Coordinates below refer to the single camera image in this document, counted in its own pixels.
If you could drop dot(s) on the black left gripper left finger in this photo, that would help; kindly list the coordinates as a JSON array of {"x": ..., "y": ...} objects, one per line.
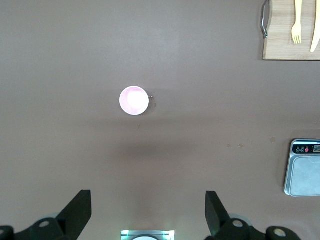
[{"x": 65, "y": 225}]

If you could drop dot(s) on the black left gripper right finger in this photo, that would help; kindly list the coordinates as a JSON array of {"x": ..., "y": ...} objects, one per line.
[{"x": 225, "y": 227}]

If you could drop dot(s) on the pink plastic cup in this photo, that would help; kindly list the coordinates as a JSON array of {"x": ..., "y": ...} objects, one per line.
[{"x": 134, "y": 100}]

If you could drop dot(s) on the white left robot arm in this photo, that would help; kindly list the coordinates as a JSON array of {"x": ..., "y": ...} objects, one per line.
[{"x": 145, "y": 238}]

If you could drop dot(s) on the silver digital kitchen scale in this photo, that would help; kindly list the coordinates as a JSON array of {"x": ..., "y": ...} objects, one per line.
[{"x": 305, "y": 175}]

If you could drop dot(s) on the brown table cover sheet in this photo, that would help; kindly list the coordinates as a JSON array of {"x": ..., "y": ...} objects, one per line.
[{"x": 75, "y": 75}]

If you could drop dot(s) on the bamboo cutting board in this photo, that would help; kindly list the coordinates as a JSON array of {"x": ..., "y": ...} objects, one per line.
[{"x": 280, "y": 37}]

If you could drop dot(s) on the yellow plastic fork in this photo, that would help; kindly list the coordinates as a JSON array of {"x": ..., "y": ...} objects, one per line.
[{"x": 296, "y": 30}]

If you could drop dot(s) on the yellow plastic knife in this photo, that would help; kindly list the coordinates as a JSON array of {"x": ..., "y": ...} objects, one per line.
[{"x": 315, "y": 37}]

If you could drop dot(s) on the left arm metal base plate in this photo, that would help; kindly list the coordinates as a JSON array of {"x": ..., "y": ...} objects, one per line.
[{"x": 127, "y": 235}]

